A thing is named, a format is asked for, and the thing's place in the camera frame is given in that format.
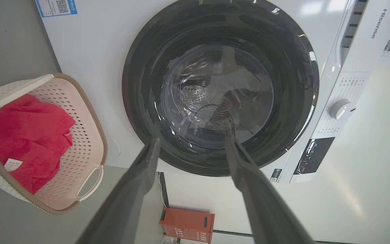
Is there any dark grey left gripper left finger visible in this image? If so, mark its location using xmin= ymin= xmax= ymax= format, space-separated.
xmin=76 ymin=137 xmax=161 ymax=244

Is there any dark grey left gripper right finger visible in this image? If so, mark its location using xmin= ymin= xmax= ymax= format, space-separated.
xmin=224 ymin=135 xmax=315 ymax=244

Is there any cream perforated laundry basket brown rim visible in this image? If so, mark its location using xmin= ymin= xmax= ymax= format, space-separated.
xmin=0 ymin=73 xmax=108 ymax=215

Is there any round white filter cover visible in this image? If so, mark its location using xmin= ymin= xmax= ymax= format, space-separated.
xmin=105 ymin=136 xmax=122 ymax=158

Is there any orange red box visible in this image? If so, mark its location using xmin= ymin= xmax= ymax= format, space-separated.
xmin=159 ymin=207 xmax=215 ymax=244

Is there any black washer display panel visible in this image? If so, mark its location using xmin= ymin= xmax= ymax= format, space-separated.
xmin=293 ymin=137 xmax=335 ymax=175

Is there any dark round glass washer door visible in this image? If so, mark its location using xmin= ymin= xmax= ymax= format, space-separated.
xmin=122 ymin=0 xmax=320 ymax=177

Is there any red garment with white tag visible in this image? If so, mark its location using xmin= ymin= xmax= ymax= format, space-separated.
xmin=0 ymin=94 xmax=76 ymax=195

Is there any white washer control knob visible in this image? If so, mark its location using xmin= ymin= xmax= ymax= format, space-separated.
xmin=329 ymin=99 xmax=356 ymax=121

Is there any white front-load washing machine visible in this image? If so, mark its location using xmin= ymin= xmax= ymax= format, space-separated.
xmin=35 ymin=0 xmax=390 ymax=184

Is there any white detergent drawer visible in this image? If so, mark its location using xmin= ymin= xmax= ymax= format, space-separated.
xmin=330 ymin=0 xmax=370 ymax=73

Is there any blue white energy label sticker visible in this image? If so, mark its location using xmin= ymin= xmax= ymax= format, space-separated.
xmin=35 ymin=0 xmax=78 ymax=18

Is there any thin white floor cable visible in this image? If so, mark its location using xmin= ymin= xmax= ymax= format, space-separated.
xmin=157 ymin=172 xmax=179 ymax=244

